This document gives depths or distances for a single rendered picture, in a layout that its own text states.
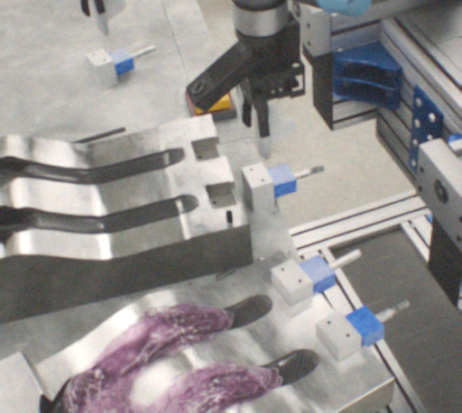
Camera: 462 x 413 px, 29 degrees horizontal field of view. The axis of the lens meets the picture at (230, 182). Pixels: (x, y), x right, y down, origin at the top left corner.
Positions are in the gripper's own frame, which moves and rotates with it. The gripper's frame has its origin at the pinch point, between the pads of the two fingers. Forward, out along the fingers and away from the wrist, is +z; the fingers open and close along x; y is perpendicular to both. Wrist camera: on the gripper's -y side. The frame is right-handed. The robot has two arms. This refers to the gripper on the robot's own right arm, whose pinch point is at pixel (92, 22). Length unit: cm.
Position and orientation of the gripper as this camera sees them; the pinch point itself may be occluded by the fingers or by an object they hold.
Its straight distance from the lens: 164.4
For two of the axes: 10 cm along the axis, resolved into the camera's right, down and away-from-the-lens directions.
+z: 0.7, 7.3, 6.8
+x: -5.1, -5.6, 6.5
